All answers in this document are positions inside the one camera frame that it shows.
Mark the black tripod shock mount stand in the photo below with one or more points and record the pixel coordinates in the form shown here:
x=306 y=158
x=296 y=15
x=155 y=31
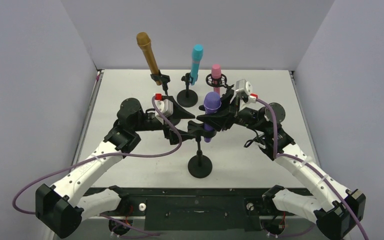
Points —
x=223 y=82

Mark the gold microphone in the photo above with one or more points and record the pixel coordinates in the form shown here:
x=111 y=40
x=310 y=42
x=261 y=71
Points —
x=145 y=44

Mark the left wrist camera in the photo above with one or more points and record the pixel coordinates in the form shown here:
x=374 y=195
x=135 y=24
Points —
x=165 y=106

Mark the gold mic black stand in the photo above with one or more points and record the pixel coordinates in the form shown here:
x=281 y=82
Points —
x=161 y=80

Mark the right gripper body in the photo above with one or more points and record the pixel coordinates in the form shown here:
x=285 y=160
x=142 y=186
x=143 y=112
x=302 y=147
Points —
x=231 y=112

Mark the purple mic black stand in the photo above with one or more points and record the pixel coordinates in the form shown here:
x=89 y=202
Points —
x=199 y=166

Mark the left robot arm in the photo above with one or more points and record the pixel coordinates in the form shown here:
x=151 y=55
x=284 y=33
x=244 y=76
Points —
x=89 y=165

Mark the purple microphone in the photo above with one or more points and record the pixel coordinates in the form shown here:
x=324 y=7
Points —
x=212 y=103

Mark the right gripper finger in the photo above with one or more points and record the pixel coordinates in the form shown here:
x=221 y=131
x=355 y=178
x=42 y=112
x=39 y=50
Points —
x=220 y=123
x=223 y=110

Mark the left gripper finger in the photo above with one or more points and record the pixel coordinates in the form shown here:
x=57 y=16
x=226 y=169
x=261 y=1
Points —
x=181 y=137
x=178 y=111

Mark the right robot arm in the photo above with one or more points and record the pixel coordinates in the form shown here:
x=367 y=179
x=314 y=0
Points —
x=331 y=206

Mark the cyan microphone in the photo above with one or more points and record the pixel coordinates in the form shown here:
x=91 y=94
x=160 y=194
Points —
x=196 y=56

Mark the cyan mic black stand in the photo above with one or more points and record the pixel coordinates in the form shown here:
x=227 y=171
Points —
x=187 y=98

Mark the pink microphone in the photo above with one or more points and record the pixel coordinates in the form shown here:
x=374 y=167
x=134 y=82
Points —
x=216 y=74

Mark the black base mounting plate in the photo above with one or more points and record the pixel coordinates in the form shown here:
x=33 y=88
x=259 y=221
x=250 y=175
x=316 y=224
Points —
x=182 y=209

